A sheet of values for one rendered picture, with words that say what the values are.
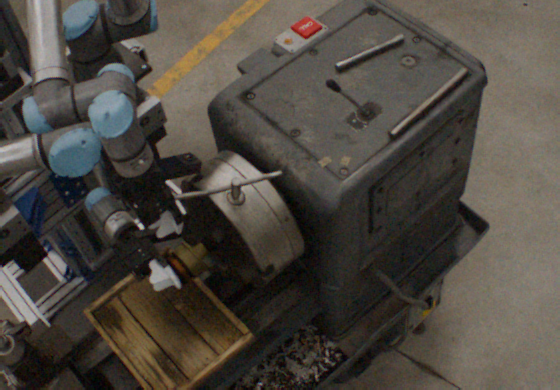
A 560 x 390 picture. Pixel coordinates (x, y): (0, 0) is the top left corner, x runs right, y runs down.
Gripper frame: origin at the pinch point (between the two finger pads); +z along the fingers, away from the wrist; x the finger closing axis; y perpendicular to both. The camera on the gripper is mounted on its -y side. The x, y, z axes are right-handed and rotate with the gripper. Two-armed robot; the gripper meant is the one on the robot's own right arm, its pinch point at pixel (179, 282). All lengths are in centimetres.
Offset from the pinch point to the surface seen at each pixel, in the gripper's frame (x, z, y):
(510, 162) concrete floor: -109, -5, -158
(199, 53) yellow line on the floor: -108, -161, -100
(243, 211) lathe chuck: 13.9, 3.7, -19.0
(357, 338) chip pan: -54, 22, -35
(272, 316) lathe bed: -21.6, 12.3, -14.9
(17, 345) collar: 6.3, -9.0, 40.1
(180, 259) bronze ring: 3.3, -2.7, -3.3
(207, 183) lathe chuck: 15.3, -6.9, -17.5
